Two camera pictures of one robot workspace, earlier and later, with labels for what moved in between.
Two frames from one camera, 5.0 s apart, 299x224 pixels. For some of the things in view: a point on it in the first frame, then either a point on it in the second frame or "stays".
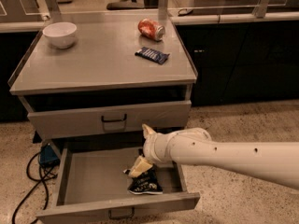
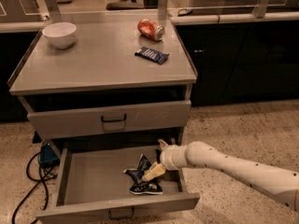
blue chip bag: [147, 184] stays
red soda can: [151, 30] stays
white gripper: [153, 147] to [167, 157]
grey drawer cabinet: [106, 71] stays
